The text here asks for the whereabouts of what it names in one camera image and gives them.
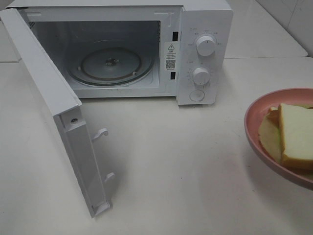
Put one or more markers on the round white door button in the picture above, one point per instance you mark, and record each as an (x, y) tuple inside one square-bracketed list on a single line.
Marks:
[(197, 95)]

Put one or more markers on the white timer knob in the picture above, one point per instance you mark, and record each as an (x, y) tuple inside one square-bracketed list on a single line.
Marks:
[(201, 76)]

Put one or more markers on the white microwave door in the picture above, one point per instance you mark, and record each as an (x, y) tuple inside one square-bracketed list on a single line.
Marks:
[(61, 108)]

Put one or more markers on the toast sandwich with ham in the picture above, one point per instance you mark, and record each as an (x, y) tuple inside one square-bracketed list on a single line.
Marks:
[(286, 134)]

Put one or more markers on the pink plate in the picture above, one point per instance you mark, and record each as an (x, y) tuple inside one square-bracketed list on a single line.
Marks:
[(254, 116)]

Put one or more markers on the white warning label sticker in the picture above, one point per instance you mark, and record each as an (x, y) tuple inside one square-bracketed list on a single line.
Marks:
[(171, 55)]

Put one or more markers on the glass microwave turntable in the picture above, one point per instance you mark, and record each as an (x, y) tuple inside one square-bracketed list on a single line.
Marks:
[(110, 63)]

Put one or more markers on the white microwave oven body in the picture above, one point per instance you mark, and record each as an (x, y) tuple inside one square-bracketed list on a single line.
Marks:
[(57, 37)]

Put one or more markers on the upper white power knob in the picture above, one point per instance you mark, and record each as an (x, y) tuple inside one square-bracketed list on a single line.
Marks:
[(205, 45)]

